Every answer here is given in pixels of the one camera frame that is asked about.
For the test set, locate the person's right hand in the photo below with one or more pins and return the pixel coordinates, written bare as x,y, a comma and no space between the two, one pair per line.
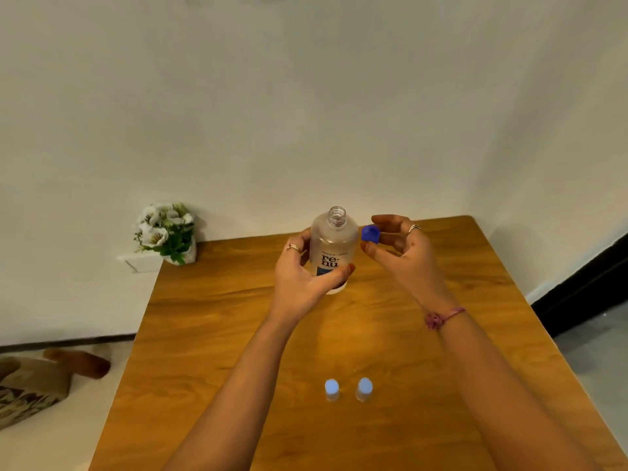
417,269

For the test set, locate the person's left hand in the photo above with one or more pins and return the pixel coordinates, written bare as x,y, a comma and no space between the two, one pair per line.
294,289

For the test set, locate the dark blue bottle cap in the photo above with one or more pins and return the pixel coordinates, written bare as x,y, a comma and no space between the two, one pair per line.
371,233

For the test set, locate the large clear solution bottle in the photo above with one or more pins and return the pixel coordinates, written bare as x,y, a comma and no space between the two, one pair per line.
333,240

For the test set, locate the small clear bottle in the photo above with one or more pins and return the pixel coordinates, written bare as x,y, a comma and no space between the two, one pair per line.
363,397
332,397

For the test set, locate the person's right forearm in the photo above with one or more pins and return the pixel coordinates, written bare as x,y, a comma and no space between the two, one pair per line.
505,402

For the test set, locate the person's left forearm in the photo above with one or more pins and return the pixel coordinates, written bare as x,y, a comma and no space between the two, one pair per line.
230,407

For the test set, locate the white flower potted plant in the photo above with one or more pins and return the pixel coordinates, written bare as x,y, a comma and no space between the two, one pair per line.
164,235

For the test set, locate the brown patterned bag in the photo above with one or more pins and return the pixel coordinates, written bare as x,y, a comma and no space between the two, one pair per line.
34,387

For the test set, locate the white wall socket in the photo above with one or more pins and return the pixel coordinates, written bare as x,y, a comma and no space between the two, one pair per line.
140,263

